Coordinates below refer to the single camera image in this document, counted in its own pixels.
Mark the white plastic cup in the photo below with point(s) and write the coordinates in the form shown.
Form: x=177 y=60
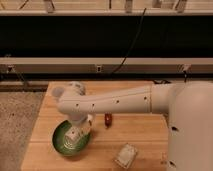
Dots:
x=57 y=92

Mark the grey horizontal rail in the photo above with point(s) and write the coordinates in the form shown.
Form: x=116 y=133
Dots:
x=89 y=65

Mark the green ceramic bowl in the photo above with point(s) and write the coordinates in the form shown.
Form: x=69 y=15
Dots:
x=63 y=145

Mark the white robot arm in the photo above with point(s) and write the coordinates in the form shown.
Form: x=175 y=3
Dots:
x=189 y=107

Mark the clear plastic wrapped packet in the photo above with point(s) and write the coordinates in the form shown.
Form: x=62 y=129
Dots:
x=126 y=155

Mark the small red sauce bottle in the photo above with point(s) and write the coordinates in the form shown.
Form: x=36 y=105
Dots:
x=108 y=120

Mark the white wall outlet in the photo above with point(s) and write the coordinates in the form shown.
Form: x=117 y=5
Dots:
x=99 y=68

